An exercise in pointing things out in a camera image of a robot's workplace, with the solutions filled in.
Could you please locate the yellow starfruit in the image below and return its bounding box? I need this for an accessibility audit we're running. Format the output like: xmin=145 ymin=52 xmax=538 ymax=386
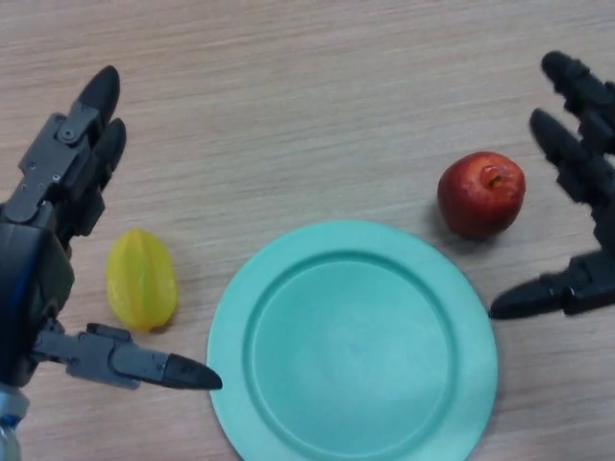
xmin=105 ymin=228 xmax=180 ymax=332

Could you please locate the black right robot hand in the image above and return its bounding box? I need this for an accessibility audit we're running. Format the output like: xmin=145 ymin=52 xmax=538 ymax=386
xmin=487 ymin=50 xmax=615 ymax=321

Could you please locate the green round plate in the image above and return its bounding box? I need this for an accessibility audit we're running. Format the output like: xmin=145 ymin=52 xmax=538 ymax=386
xmin=207 ymin=219 xmax=500 ymax=461

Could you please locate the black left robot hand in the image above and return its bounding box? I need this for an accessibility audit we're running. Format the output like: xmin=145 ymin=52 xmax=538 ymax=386
xmin=0 ymin=64 xmax=224 ymax=391

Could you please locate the red apple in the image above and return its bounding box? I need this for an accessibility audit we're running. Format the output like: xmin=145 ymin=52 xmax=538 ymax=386
xmin=436 ymin=151 xmax=526 ymax=241

